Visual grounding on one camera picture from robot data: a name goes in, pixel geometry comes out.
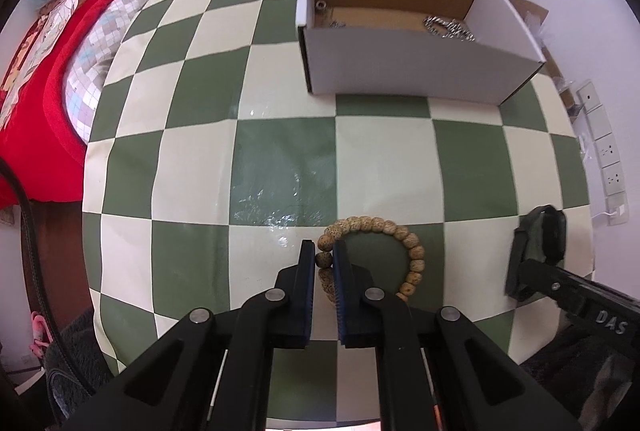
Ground wooden bead bracelet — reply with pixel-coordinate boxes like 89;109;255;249
314;214;426;307

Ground white cardboard jewelry box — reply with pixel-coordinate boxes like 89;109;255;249
295;0;546;105

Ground white power strip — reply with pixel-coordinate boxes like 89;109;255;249
573;80;629;226

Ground pink slipper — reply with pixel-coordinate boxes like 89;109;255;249
29;312;53;359

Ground green checkered tablecloth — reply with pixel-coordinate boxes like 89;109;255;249
81;0;597;427

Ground brown cardboard box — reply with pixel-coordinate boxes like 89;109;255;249
509;0;582;119

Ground red floral bed quilt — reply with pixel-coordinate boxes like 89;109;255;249
1;0;113;203

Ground checkered mattress sheet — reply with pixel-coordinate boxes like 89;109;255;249
63;0;149;143

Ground silver chain jewelry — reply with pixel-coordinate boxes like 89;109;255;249
423;15;476;42

